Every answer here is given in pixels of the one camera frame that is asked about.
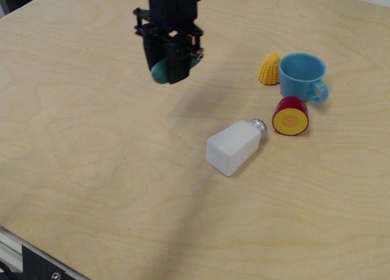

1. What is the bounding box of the red yellow toy cylinder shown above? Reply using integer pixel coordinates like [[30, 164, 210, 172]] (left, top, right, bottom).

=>
[[272, 96, 309, 136]]

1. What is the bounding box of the black cable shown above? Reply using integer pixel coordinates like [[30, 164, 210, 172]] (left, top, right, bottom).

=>
[[0, 260, 13, 280]]

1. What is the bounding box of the black corner bracket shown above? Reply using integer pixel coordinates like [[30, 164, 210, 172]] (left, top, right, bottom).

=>
[[22, 245, 78, 279]]

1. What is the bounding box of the green toy cucumber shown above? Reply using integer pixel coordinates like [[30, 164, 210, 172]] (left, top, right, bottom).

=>
[[151, 57, 200, 84]]

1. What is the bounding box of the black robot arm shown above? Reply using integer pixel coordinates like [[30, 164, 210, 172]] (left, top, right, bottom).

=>
[[133, 0, 204, 84]]

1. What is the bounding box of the yellow toy corn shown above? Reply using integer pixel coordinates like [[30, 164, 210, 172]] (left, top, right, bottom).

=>
[[258, 53, 280, 85]]

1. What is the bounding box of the blue plastic cup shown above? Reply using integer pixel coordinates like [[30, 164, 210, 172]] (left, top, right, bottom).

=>
[[279, 53, 329, 103]]

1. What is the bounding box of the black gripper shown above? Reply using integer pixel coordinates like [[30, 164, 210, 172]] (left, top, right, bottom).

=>
[[133, 0, 204, 84]]

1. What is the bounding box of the white salt shaker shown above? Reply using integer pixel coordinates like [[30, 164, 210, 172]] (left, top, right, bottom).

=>
[[206, 119, 268, 177]]

